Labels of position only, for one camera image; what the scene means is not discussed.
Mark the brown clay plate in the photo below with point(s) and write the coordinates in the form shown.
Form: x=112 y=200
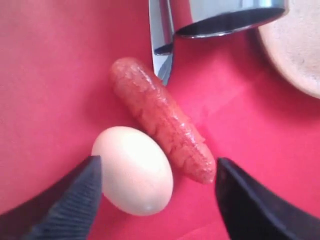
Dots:
x=292 y=44

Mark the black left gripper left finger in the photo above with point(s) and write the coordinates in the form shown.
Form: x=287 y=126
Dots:
x=72 y=215

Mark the brown egg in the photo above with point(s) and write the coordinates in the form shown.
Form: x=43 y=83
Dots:
x=136 y=175

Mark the table knife steel blade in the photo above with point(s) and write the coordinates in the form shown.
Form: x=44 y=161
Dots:
x=161 y=38

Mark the stainless steel cup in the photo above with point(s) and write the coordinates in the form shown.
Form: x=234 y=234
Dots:
x=210 y=18

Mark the red sausage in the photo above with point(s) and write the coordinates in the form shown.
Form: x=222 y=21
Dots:
x=150 y=103

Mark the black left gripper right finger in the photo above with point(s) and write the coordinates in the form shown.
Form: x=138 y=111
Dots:
x=251 y=212

